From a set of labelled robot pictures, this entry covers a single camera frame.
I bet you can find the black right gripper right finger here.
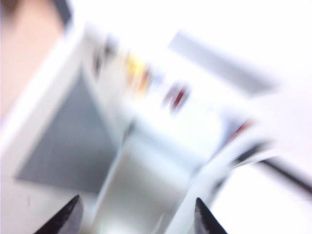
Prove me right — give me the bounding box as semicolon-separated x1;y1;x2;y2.
194;196;229;234

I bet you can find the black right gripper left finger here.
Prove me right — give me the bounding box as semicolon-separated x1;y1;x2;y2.
33;194;84;234

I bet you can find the white glass-pane cabinet door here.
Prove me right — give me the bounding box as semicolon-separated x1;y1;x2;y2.
0;31;127;234

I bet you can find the red white beverage can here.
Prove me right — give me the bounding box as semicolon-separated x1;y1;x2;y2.
162;81;192;114

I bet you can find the white cabinet carcass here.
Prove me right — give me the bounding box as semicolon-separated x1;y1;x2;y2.
73;0;312;234

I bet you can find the yellow detergent bottle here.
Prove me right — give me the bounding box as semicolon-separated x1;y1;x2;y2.
125;52;149;95

